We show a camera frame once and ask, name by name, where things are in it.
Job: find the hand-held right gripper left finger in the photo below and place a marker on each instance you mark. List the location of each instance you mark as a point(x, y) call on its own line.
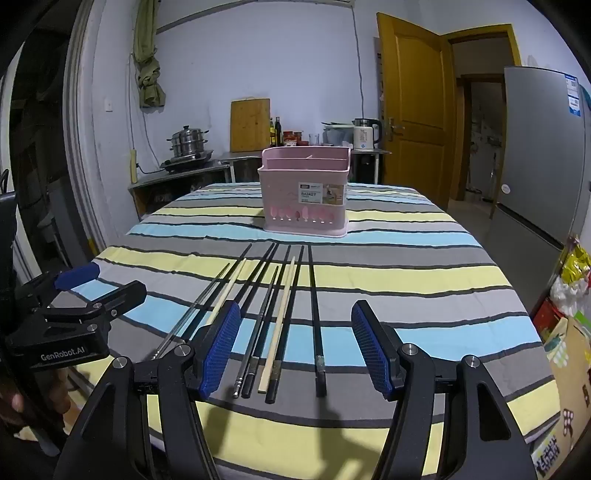
point(219, 350)

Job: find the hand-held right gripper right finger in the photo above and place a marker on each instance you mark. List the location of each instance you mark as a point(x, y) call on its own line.
point(369, 350)

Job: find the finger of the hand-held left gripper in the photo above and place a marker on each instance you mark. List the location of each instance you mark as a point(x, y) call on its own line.
point(124, 295)
point(76, 275)

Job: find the grey metal chopstick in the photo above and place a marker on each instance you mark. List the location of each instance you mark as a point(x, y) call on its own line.
point(259, 323)

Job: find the silver metal chopstick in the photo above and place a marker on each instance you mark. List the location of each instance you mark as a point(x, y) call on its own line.
point(199, 302)

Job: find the light wooden chopstick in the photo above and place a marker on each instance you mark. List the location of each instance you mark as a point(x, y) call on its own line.
point(278, 323)
point(228, 287)

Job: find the pink plastic utensil basket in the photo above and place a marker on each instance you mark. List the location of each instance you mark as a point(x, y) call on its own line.
point(286, 194)

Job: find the person's left hand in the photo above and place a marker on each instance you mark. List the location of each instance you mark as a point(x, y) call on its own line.
point(14, 401)

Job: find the striped tablecloth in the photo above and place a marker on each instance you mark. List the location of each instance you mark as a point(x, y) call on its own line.
point(369, 277)

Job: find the pale wooden stick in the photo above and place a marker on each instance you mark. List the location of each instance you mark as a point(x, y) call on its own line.
point(134, 166)

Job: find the low steel counter shelf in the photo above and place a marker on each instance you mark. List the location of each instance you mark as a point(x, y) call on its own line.
point(175, 179)

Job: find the black gas stove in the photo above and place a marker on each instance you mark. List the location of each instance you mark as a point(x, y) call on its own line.
point(184, 165)

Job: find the steel steamer pot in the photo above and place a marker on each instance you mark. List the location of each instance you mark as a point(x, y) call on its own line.
point(187, 143)

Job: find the red box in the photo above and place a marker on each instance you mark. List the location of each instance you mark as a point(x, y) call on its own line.
point(547, 318)

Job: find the cardboard box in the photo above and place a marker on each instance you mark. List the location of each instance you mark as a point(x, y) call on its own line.
point(572, 369)

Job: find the white plastic bag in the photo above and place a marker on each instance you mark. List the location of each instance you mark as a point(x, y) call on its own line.
point(565, 293)

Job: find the wooden cutting board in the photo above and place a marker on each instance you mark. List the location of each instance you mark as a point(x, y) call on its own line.
point(249, 124)

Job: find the white electric kettle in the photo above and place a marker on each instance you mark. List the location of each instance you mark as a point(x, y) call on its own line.
point(364, 137)

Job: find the clear plastic food container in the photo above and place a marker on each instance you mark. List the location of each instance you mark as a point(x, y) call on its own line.
point(337, 136)

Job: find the green hanging cloth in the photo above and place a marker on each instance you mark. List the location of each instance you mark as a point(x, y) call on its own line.
point(147, 69)

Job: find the dark sauce bottle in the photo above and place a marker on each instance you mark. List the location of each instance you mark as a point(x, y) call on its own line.
point(278, 133)
point(272, 134)

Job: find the yellow snack bag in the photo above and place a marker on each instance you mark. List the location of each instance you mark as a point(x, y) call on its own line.
point(577, 263)

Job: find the grey refrigerator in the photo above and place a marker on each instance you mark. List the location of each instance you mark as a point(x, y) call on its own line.
point(535, 152)

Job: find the yellow wooden door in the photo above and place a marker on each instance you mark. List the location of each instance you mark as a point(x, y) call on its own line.
point(415, 92)

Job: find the white sliding door frame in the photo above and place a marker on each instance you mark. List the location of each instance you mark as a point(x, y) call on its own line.
point(85, 138)

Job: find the yellow door frame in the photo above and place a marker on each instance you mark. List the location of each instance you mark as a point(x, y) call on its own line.
point(485, 34)

